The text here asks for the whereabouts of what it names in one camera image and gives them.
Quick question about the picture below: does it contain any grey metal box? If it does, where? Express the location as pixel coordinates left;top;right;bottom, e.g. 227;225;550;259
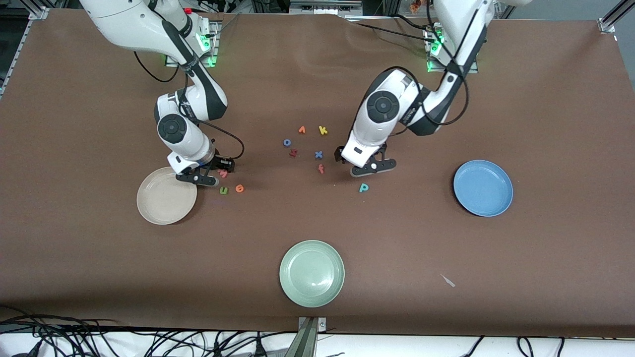
289;0;363;15

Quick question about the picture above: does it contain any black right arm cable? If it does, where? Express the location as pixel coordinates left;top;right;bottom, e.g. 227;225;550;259
133;50;246;162

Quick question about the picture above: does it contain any aluminium frame profile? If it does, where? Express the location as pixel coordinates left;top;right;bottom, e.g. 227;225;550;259
598;0;635;33

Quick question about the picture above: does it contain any black cable on tabletop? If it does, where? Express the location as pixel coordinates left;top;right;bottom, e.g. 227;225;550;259
345;17;437;43

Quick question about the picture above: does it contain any metal camera stand bracket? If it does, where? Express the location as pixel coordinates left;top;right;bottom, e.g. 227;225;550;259
297;316;327;357

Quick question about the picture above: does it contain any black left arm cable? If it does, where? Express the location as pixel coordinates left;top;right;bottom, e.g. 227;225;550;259
384;20;470;137

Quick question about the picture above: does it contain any green plate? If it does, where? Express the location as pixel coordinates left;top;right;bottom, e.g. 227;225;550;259
279;240;346;308

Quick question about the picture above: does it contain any beige brown plate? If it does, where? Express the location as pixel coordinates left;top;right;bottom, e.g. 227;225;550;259
136;167;198;226

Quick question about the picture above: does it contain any blue plate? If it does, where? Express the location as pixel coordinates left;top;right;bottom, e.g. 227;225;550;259
453;160;514;218

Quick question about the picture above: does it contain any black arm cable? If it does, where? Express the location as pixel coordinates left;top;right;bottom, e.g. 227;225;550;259
133;50;246;162
384;20;470;137

